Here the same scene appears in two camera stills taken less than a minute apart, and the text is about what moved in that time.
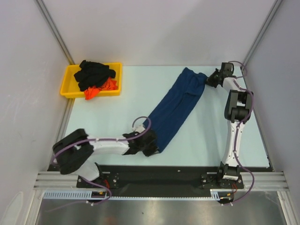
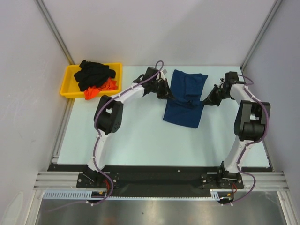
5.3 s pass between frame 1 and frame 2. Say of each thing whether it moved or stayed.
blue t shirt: moved
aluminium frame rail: stayed
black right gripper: moved
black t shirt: stayed
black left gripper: moved
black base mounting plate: stayed
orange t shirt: stayed
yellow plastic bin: stayed
